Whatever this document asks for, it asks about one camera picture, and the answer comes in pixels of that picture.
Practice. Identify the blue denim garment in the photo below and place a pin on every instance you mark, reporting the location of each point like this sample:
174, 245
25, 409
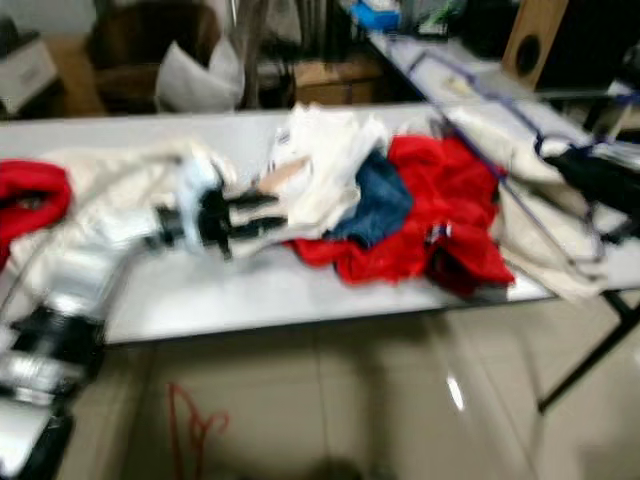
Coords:
380, 200

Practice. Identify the purple plastic clothes hanger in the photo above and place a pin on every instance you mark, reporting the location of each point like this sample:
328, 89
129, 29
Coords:
545, 143

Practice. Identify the white pillow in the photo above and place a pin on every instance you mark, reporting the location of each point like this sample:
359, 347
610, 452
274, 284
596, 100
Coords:
200, 85

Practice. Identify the black table leg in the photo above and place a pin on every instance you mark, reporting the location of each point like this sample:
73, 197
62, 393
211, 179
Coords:
590, 355

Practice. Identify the white drawer unit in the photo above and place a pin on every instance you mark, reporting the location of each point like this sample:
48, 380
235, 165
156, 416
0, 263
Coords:
28, 72

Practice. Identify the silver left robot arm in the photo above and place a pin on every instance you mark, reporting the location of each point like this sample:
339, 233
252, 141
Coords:
90, 270

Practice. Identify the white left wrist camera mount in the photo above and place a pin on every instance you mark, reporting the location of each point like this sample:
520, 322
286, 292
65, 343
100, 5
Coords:
198, 190

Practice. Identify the red polo shirt plaid collar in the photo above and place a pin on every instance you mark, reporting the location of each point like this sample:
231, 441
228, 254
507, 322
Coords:
30, 200

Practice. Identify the wooden speaker box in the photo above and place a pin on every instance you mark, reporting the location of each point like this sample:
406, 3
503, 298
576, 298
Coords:
540, 25

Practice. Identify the cream knit garment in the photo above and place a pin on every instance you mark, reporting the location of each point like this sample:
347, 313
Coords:
120, 175

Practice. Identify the plain red garment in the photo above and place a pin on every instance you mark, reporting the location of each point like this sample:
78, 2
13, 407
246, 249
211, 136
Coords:
450, 190

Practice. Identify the brown cardboard box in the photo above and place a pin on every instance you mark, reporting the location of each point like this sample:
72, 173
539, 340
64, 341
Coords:
335, 82

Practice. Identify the brown leather armchair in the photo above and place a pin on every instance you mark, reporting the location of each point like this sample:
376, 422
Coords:
130, 45

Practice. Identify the blue box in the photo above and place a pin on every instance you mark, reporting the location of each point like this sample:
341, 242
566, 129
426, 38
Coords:
378, 15

